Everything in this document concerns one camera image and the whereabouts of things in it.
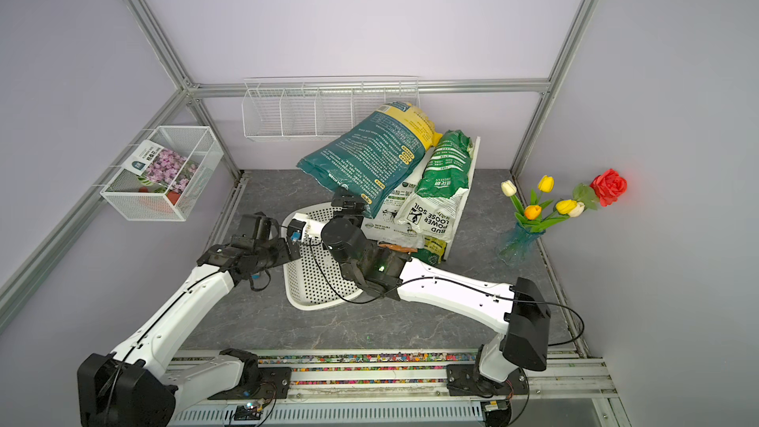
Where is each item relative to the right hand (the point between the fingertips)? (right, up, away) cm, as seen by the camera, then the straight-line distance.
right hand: (342, 199), depth 68 cm
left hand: (-18, -15, +14) cm, 27 cm away
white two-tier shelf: (+28, -2, +4) cm, 29 cm away
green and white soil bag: (+23, -3, +15) cm, 27 cm away
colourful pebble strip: (+5, -43, +11) cm, 45 cm away
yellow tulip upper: (+52, +4, +9) cm, 53 cm away
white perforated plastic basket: (-12, -26, +23) cm, 37 cm away
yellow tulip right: (+54, -2, +4) cm, 54 cm away
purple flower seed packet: (-47, +7, +6) cm, 48 cm away
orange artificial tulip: (+45, -3, +2) cm, 45 cm away
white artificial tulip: (+43, +3, +10) cm, 44 cm away
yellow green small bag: (+25, -17, +26) cm, 40 cm away
